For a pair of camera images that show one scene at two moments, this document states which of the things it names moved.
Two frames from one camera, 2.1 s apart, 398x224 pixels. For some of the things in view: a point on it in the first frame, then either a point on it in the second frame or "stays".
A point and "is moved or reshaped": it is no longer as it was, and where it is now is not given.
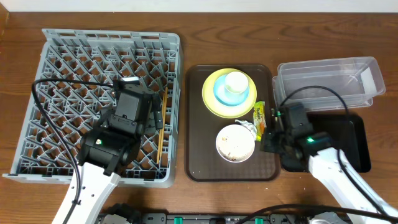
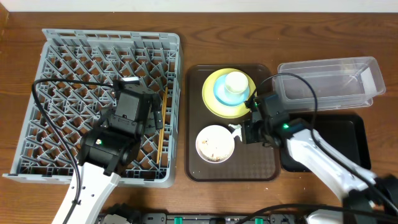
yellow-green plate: [225, 111] stays
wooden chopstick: [159, 149] stays
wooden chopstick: [164, 122] stays
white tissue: [250, 126] is moved or reshaped
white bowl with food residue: [235, 143] -> [215, 144]
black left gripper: [157, 116] stays
